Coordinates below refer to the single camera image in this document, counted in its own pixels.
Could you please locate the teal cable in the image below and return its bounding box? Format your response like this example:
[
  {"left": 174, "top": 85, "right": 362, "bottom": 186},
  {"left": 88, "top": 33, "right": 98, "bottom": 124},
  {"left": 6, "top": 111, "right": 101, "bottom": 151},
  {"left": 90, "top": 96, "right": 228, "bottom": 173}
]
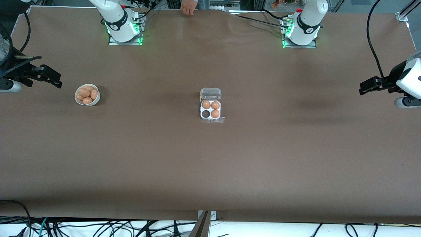
[{"left": 39, "top": 217, "right": 49, "bottom": 237}]

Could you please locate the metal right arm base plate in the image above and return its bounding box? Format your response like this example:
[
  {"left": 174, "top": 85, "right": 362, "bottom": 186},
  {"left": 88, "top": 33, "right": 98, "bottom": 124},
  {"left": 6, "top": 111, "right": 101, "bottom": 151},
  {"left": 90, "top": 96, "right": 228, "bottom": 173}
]
[{"left": 109, "top": 15, "right": 144, "bottom": 46}]

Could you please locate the small metal bracket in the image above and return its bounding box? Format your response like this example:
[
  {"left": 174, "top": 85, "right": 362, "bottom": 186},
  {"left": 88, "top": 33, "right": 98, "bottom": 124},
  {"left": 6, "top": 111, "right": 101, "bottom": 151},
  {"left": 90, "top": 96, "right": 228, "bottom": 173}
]
[{"left": 197, "top": 210, "right": 217, "bottom": 222}]

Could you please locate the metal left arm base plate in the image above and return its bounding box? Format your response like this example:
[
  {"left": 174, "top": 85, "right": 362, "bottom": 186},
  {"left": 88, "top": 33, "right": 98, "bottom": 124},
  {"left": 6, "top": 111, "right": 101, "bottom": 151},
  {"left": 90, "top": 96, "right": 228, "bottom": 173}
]
[{"left": 282, "top": 16, "right": 317, "bottom": 49}]

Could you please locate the aluminium frame profile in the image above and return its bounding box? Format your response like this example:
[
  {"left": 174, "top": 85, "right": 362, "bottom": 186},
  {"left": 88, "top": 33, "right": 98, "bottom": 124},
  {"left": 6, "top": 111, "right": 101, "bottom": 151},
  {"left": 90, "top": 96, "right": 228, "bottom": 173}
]
[{"left": 396, "top": 0, "right": 421, "bottom": 23}]

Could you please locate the small white bowl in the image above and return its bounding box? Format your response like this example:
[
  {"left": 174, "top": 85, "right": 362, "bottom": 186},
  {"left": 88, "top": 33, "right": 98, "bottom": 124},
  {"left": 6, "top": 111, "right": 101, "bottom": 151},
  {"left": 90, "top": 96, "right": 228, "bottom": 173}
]
[{"left": 75, "top": 84, "right": 101, "bottom": 106}]

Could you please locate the bare person hand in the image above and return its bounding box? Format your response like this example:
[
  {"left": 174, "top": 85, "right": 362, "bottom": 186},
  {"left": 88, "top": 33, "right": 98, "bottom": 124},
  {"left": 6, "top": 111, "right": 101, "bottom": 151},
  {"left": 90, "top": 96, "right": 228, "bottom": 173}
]
[{"left": 180, "top": 0, "right": 198, "bottom": 16}]

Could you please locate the dark metal bar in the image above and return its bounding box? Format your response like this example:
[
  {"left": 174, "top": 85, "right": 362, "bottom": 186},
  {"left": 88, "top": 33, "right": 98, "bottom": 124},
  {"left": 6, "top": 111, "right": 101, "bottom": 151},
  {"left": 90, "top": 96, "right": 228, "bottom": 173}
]
[{"left": 189, "top": 211, "right": 211, "bottom": 237}]

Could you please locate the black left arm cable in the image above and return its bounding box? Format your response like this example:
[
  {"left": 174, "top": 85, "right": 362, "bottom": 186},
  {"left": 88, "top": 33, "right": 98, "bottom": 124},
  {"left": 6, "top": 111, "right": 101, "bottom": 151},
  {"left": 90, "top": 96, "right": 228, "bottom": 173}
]
[{"left": 366, "top": 0, "right": 387, "bottom": 83}]

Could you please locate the orange object pile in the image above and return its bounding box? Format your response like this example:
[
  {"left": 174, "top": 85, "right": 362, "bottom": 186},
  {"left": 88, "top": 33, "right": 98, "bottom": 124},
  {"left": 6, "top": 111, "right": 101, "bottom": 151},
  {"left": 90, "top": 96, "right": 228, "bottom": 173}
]
[{"left": 271, "top": 0, "right": 297, "bottom": 9}]

